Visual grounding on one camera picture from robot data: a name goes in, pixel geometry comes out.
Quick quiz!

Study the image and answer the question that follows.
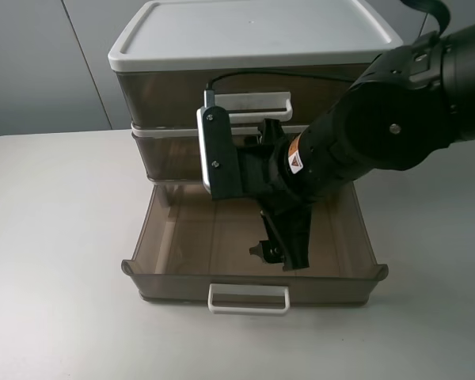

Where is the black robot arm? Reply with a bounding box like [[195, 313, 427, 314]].
[[241, 1, 475, 271]]

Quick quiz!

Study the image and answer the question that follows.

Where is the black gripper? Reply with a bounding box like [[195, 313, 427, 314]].
[[237, 119, 312, 272]]

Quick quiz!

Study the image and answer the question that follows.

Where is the black camera cable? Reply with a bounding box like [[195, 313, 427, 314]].
[[206, 70, 355, 93]]

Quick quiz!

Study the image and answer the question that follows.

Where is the smoky translucent drawer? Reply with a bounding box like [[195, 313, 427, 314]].
[[108, 52, 371, 129], [130, 121, 314, 184], [120, 180, 390, 317]]

